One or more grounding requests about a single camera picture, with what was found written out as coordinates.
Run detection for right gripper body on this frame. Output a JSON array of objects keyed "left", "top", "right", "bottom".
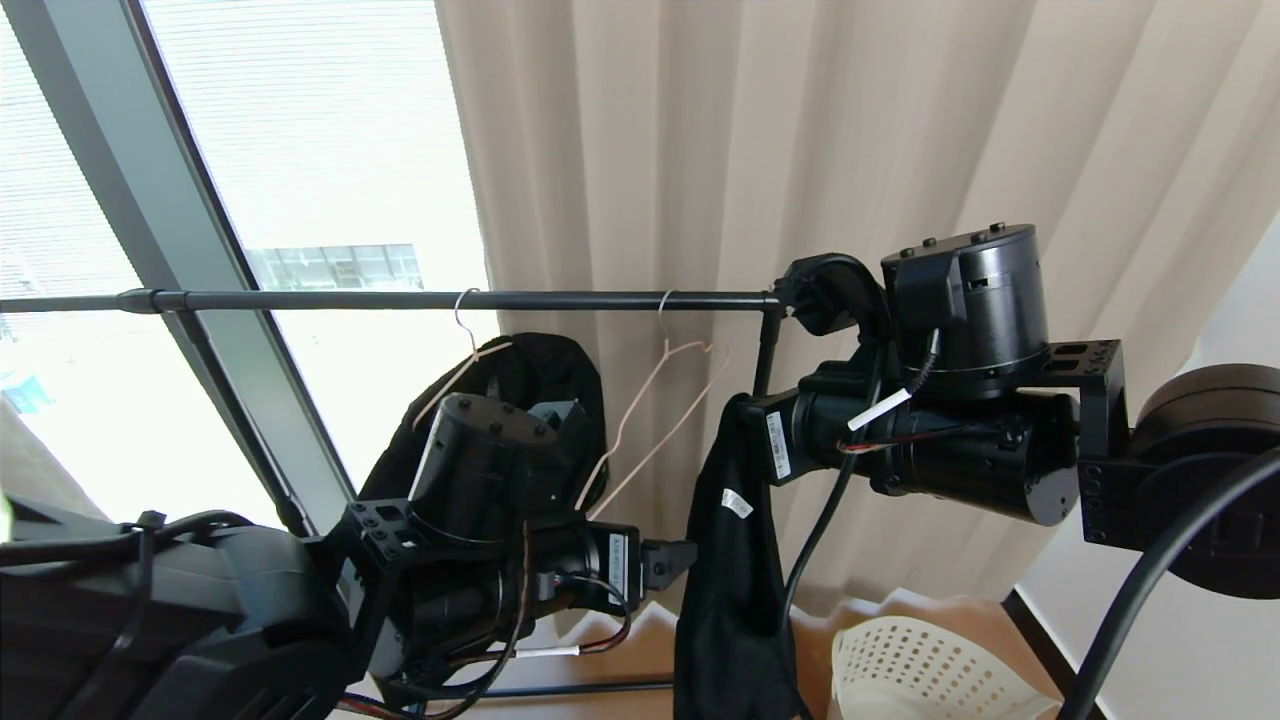
[{"left": 745, "top": 360, "right": 1081, "bottom": 528}]

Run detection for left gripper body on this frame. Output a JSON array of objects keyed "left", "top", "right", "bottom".
[{"left": 385, "top": 523, "right": 644, "bottom": 683}]

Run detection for black shorts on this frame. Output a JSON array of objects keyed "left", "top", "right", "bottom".
[{"left": 358, "top": 333, "right": 609, "bottom": 521}]

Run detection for pink clothes hanger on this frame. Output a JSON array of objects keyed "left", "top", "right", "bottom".
[
  {"left": 413, "top": 288, "right": 515, "bottom": 433},
  {"left": 575, "top": 290, "right": 731, "bottom": 521}
]

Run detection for black garment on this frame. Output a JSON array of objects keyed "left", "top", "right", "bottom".
[{"left": 675, "top": 393, "right": 801, "bottom": 720}]

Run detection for white laundry basket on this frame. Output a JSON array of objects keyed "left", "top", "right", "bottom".
[{"left": 828, "top": 617, "right": 1061, "bottom": 720}]

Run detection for black clothes rack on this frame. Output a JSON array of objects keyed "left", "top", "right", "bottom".
[{"left": 0, "top": 288, "right": 791, "bottom": 701}]

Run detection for window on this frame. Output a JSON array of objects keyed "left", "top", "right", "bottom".
[{"left": 0, "top": 0, "right": 501, "bottom": 531}]

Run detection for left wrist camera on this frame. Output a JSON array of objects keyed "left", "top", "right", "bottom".
[{"left": 528, "top": 398, "right": 589, "bottom": 501}]

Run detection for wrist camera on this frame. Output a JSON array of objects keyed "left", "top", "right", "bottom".
[
  {"left": 528, "top": 398, "right": 589, "bottom": 501},
  {"left": 775, "top": 253, "right": 893, "bottom": 339}
]

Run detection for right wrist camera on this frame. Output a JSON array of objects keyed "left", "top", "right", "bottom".
[{"left": 775, "top": 253, "right": 893, "bottom": 339}]

